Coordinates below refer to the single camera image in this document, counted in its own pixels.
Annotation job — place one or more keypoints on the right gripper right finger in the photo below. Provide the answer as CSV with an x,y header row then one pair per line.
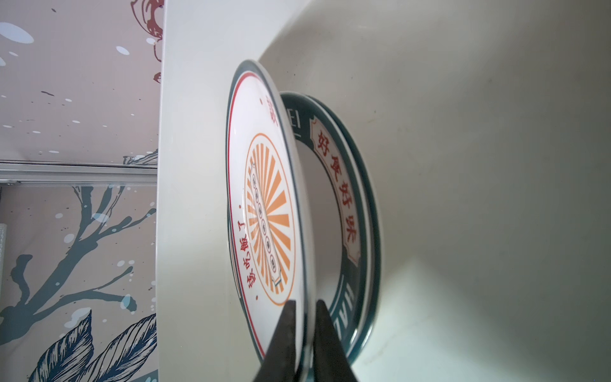
x,y
329,361

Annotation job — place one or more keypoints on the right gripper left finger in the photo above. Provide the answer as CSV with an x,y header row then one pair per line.
x,y
279,362

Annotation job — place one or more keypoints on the green rim plate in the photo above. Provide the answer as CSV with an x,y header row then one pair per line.
x,y
346,227

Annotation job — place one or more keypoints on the white plastic bin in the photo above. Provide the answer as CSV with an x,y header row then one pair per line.
x,y
485,128

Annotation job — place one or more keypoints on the horizontal aluminium crossbar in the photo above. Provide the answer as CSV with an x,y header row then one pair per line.
x,y
56,173

